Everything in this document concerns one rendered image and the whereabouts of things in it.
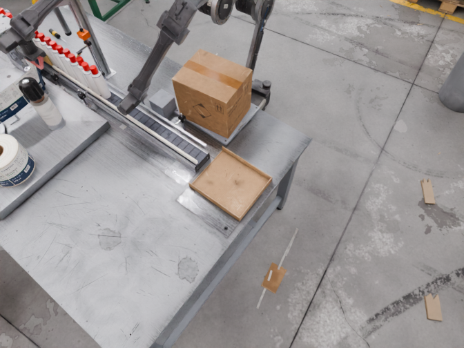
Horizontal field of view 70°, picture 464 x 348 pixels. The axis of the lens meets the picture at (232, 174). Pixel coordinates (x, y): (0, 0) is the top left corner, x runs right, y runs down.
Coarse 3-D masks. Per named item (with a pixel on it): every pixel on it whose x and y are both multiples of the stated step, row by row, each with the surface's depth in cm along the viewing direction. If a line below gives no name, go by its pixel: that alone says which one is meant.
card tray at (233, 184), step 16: (224, 160) 166; (240, 160) 165; (208, 176) 162; (224, 176) 162; (240, 176) 162; (256, 176) 161; (208, 192) 158; (224, 192) 157; (240, 192) 157; (256, 192) 157; (224, 208) 150; (240, 208) 153
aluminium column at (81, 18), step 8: (72, 0) 156; (72, 8) 159; (80, 8) 161; (80, 16) 163; (80, 24) 167; (88, 24) 169; (88, 40) 174; (96, 40) 177; (96, 48) 181; (96, 56) 183; (104, 64) 191; (104, 72) 194
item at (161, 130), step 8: (48, 64) 195; (112, 96) 182; (136, 112) 176; (128, 120) 174; (144, 120) 174; (152, 120) 173; (152, 128) 171; (160, 128) 171; (152, 136) 169; (168, 136) 168; (176, 136) 168; (176, 144) 166; (184, 144) 166; (192, 144) 166; (176, 152) 163; (192, 152) 163; (200, 152) 163; (200, 160) 161
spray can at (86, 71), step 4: (84, 64) 165; (84, 68) 166; (88, 68) 167; (84, 72) 168; (88, 72) 168; (88, 76) 170; (88, 80) 172; (92, 80) 172; (92, 84) 175; (92, 88) 178; (96, 88) 177; (96, 92) 179
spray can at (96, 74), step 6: (90, 66) 165; (96, 72) 166; (96, 78) 168; (102, 78) 170; (96, 84) 172; (102, 84) 172; (102, 90) 175; (108, 90) 178; (102, 96) 179; (108, 96) 180
